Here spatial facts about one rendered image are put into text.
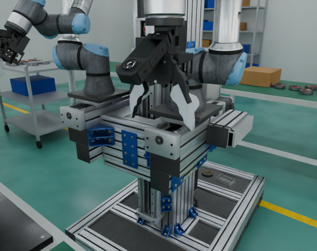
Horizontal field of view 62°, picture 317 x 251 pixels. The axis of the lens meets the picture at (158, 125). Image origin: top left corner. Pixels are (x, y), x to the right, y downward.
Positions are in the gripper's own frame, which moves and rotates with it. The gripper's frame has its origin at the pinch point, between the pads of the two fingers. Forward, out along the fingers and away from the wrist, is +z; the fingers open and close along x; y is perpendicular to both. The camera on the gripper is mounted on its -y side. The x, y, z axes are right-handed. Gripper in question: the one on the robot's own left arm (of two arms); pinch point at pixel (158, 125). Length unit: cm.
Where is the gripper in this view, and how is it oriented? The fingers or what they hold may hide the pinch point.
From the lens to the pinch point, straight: 52.6
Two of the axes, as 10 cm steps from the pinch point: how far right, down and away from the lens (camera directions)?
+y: 5.6, -2.9, 7.7
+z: 0.0, 9.4, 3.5
